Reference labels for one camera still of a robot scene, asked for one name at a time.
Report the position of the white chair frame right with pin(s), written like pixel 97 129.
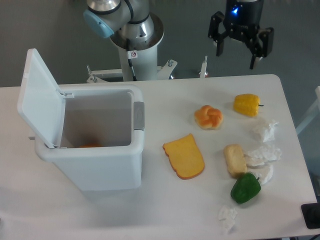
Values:
pixel 310 114

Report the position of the toy knotted bread roll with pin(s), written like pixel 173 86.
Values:
pixel 208 117

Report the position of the yellow toy bell pepper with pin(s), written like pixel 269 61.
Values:
pixel 247 104

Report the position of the black device at table edge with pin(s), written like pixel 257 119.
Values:
pixel 311 215

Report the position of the toy bread slice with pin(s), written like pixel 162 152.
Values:
pixel 185 157

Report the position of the white trash can lid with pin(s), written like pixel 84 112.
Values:
pixel 41 102

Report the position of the white round paper piece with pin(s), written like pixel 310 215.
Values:
pixel 263 174

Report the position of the crumpled white tissue middle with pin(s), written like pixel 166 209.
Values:
pixel 262 155

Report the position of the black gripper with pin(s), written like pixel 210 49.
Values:
pixel 242 23

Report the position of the crumpled white tissue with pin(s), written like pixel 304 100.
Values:
pixel 262 155
pixel 265 130
pixel 227 217

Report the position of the crumpled white tissue bottom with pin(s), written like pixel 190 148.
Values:
pixel 227 217

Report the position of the beige toy bread loaf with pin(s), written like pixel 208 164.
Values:
pixel 235 160

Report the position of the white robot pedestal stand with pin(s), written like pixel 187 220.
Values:
pixel 136 65

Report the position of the orange item inside trash can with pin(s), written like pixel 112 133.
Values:
pixel 91 145

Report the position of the green toy bell pepper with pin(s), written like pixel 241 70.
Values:
pixel 245 188

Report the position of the grey trash can latch button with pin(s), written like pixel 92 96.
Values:
pixel 138 115

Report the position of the white trash can body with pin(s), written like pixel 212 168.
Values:
pixel 103 114

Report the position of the crumpled white tissue upper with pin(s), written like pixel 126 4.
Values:
pixel 265 130

